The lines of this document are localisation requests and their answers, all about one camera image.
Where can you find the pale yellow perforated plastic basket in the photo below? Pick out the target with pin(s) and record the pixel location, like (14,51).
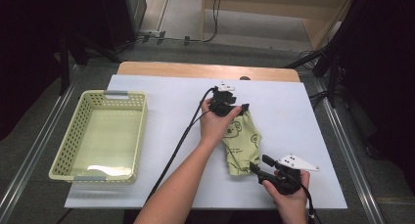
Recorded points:
(107,136)

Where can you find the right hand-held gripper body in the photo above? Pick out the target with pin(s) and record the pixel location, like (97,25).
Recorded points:
(287,181)

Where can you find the aluminium frame rail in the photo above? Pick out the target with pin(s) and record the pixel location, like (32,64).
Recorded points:
(359,178)
(34,139)

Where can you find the white power strip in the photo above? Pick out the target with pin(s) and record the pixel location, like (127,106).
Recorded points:
(150,32)

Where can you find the black curtain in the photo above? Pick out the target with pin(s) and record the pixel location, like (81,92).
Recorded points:
(385,70)
(26,54)

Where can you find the person's right hand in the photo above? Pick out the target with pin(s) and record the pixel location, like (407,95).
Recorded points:
(292,204)

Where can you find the dark cabinet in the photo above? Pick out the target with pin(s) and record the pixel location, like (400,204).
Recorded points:
(133,8)

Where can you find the black floor bracket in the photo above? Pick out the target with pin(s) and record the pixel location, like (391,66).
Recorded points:
(161,37)
(187,40)

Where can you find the white table cover sheet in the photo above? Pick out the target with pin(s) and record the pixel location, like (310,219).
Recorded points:
(293,119)

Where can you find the dark table grommet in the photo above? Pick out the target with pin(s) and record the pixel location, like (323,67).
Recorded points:
(244,78)

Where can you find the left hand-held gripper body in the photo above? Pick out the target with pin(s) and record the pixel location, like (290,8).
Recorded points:
(223,103)

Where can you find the green koala print baby romper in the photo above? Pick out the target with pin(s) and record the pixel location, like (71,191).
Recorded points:
(243,142)

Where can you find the black metal stand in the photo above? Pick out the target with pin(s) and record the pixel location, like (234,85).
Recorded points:
(67,64)
(332,77)

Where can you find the person's left hand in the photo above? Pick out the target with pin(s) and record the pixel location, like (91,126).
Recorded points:
(213,126)

